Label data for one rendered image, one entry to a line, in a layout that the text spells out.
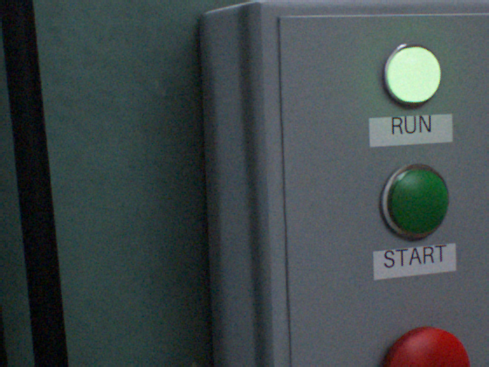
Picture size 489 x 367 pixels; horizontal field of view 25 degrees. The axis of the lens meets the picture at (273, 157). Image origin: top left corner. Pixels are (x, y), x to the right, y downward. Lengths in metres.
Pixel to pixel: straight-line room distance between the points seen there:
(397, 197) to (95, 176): 0.10
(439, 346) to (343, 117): 0.08
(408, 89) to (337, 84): 0.02
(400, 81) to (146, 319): 0.12
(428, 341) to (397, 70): 0.09
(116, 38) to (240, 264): 0.09
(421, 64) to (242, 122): 0.06
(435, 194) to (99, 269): 0.12
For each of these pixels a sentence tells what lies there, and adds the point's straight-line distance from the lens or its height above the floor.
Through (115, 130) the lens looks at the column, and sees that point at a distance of 0.37.
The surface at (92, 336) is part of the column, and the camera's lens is 0.38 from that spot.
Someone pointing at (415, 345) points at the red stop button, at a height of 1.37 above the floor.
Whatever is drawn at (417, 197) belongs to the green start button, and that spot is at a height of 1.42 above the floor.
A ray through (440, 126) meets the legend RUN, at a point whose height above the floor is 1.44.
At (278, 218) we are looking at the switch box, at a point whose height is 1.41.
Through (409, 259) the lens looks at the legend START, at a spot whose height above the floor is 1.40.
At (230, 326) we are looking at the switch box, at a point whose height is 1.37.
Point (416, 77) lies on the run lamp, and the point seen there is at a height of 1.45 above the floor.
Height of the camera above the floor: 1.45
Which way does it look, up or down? 4 degrees down
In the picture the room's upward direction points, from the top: 2 degrees counter-clockwise
